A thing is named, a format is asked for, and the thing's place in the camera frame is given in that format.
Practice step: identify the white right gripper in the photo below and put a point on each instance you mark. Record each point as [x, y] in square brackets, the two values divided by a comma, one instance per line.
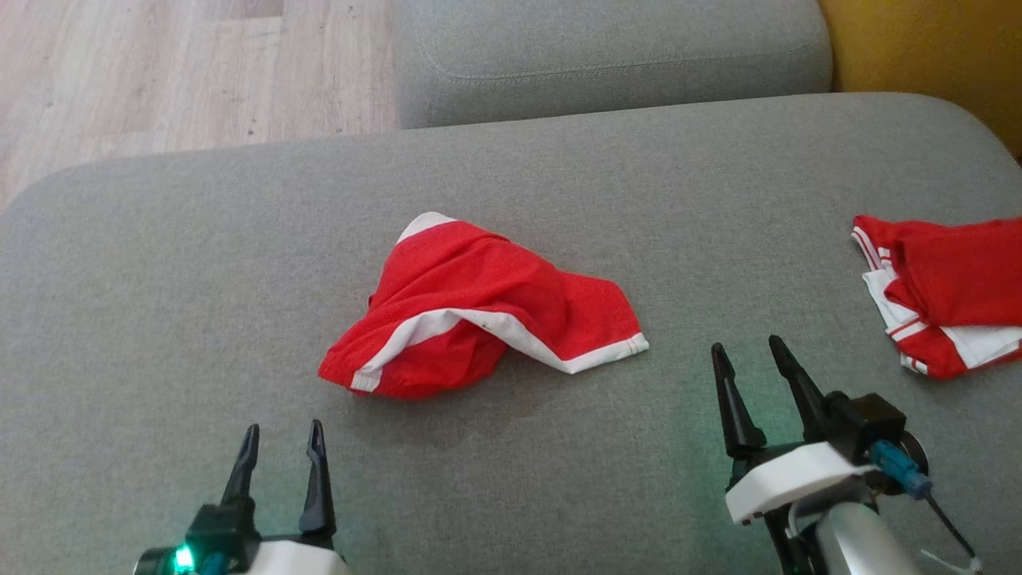
[798, 479]

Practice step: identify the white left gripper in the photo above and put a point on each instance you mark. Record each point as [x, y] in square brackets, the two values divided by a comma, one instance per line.
[295, 559]

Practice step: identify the red white jersey shirt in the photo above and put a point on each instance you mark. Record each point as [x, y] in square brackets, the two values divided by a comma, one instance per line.
[950, 279]

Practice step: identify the red shorts white stripe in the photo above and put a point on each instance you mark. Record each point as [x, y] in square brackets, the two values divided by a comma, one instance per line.
[479, 303]

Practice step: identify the large grey sofa seat cushion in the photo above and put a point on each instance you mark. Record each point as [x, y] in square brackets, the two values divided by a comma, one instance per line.
[239, 279]

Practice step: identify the white zip tie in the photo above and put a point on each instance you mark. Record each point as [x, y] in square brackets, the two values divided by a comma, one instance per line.
[954, 561]

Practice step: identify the small grey sofa cushion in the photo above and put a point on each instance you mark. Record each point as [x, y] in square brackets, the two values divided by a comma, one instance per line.
[607, 56]

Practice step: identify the yellow cushion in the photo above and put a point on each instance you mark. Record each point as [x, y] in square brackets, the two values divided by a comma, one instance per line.
[934, 56]

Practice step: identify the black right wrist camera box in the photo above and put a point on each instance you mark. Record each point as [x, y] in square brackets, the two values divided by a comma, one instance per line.
[866, 423]

